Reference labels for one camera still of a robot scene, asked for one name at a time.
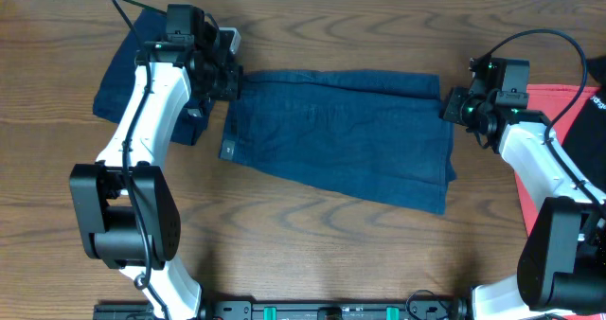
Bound blue denim shorts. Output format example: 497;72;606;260
219;70;456;214

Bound red cloth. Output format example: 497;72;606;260
513;83;600;320

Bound folded dark navy shorts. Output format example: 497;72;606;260
92;8;214;147

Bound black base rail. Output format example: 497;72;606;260
92;299;474;320

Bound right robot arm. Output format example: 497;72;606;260
440;87;605;319

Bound black printed garment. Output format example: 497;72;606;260
563;56;606;191

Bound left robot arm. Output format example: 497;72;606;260
69;43;242;319

